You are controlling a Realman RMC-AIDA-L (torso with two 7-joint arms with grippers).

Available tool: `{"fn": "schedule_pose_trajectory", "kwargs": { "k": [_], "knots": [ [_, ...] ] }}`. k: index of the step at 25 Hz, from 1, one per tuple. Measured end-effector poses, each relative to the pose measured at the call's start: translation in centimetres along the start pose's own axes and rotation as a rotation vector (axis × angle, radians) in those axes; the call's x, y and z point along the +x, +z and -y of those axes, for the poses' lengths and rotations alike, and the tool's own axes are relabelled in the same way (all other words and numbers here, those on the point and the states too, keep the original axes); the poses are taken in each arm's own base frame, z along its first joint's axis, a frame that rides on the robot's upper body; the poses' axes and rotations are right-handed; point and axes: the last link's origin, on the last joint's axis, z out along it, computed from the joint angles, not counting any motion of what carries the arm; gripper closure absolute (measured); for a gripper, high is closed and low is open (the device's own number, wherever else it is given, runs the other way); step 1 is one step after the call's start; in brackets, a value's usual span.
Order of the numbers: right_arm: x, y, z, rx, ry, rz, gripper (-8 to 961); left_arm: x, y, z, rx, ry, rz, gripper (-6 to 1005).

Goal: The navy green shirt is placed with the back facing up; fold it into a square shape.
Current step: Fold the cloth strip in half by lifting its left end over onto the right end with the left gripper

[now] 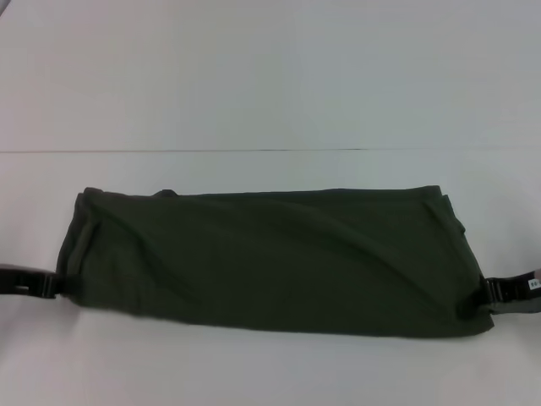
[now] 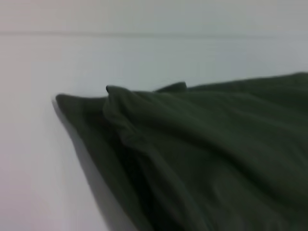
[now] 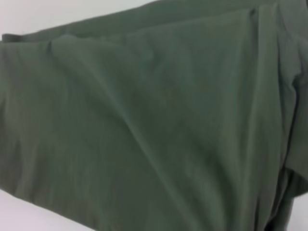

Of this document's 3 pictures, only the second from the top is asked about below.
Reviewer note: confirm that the dark green shirt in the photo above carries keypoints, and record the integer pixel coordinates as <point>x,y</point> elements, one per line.
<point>204,156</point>

